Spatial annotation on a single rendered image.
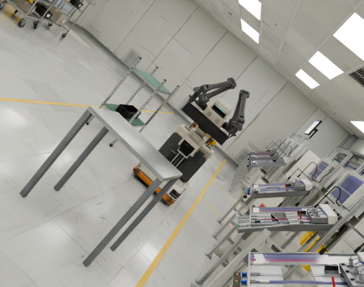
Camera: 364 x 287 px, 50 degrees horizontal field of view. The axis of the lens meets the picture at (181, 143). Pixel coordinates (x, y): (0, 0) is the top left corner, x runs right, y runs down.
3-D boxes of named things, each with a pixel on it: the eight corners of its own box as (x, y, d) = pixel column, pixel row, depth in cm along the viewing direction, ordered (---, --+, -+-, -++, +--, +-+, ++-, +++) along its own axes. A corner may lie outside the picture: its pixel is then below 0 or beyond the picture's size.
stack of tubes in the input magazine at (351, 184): (342, 204, 339) (364, 181, 334) (330, 193, 389) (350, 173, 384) (354, 214, 338) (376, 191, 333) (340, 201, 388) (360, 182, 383)
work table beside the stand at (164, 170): (56, 187, 316) (118, 112, 303) (115, 250, 302) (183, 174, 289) (19, 193, 273) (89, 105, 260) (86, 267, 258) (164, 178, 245)
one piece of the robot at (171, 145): (152, 159, 523) (193, 112, 509) (183, 187, 518) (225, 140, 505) (146, 162, 490) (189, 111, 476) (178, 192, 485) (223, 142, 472)
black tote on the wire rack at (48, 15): (39, 15, 785) (44, 9, 783) (29, 5, 788) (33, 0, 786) (49, 20, 825) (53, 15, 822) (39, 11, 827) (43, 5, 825)
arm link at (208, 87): (235, 87, 440) (230, 79, 443) (237, 84, 435) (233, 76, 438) (203, 94, 421) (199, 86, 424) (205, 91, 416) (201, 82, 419)
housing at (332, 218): (328, 232, 341) (328, 216, 340) (319, 218, 389) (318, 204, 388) (338, 232, 339) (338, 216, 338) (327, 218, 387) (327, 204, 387)
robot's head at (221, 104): (215, 103, 465) (220, 95, 453) (228, 114, 463) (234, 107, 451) (208, 109, 456) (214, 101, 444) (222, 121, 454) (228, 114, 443)
